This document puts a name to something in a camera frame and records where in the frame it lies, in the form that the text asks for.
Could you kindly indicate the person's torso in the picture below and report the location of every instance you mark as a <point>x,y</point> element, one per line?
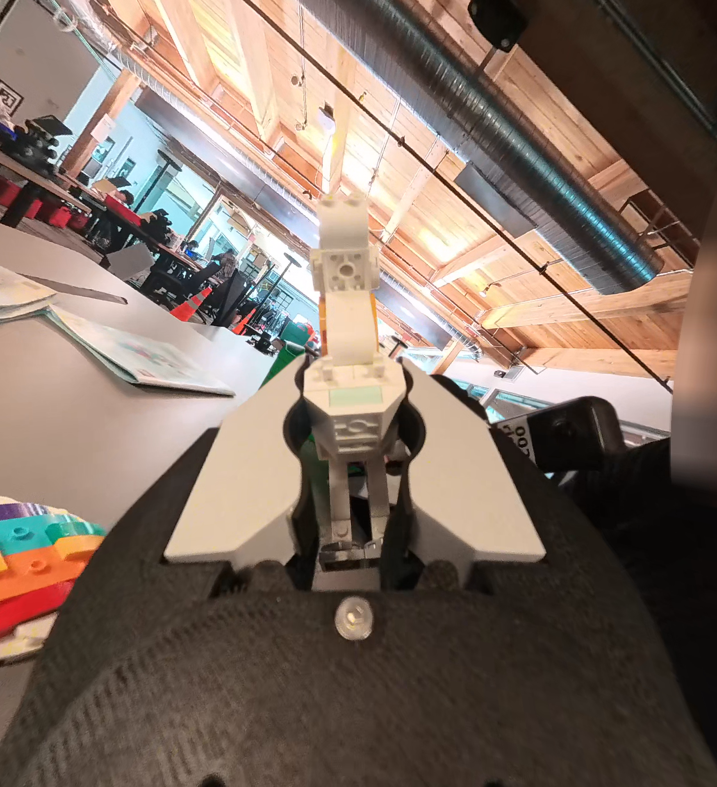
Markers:
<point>690,615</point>

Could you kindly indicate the black office chair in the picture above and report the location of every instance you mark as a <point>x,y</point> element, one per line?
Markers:
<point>180,283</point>

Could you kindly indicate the black floor lamp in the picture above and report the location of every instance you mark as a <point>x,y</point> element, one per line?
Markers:
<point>294,261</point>

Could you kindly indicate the row of red storage bins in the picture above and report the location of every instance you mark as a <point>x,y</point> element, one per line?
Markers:
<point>57,215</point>

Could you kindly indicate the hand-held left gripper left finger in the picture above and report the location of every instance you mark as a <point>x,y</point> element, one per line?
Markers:
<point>235,492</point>

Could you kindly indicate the black ceiling speaker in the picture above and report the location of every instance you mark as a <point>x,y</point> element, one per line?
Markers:
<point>496,21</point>

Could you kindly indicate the grey board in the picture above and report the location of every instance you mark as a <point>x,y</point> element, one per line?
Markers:
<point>131,263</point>

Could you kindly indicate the square code wall sign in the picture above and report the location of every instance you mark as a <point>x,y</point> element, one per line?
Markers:
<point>9,98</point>

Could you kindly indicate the rainbow toy brick base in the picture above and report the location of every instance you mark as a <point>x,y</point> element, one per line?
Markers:
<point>20,565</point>

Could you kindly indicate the black desk device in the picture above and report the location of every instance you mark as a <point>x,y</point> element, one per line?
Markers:
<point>35,144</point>

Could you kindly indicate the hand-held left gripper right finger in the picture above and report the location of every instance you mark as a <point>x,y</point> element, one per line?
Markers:
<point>475,492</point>

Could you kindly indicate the green box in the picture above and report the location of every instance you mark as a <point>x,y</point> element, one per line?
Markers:
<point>284,363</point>

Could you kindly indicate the long wooden desk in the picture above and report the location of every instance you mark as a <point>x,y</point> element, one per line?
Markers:
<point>1,157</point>

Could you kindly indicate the white toy brick unicorn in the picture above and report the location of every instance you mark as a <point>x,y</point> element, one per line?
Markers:
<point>349,332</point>

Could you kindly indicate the silver ventilation duct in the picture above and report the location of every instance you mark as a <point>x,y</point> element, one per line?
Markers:
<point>506,141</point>

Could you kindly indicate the orange traffic cone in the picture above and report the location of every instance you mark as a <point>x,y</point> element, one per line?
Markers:
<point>245,324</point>
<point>193,304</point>

